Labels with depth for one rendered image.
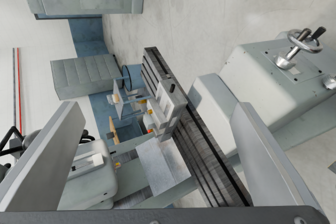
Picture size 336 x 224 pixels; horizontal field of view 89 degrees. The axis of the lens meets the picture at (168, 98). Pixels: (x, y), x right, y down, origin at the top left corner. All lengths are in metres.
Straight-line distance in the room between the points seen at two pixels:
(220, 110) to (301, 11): 0.98
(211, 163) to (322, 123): 0.77
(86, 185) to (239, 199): 0.54
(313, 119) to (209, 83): 0.74
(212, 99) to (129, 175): 0.70
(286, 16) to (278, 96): 0.92
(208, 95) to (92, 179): 0.54
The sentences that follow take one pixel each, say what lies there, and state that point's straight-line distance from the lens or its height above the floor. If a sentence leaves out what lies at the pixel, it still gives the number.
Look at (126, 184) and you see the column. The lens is 1.15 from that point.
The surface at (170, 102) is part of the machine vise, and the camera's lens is 0.72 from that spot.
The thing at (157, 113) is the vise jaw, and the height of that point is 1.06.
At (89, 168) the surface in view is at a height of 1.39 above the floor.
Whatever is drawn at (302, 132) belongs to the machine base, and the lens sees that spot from 1.38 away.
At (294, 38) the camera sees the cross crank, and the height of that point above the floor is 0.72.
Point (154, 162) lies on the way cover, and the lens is 1.15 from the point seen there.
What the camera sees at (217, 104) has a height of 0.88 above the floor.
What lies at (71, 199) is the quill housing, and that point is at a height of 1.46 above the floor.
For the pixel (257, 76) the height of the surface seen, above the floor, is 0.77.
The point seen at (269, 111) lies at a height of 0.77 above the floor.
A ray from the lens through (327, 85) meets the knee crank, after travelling 0.84.
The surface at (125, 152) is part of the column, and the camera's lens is 1.19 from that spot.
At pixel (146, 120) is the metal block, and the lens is 0.85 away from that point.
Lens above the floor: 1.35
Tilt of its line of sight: 25 degrees down
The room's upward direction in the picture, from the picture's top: 105 degrees counter-clockwise
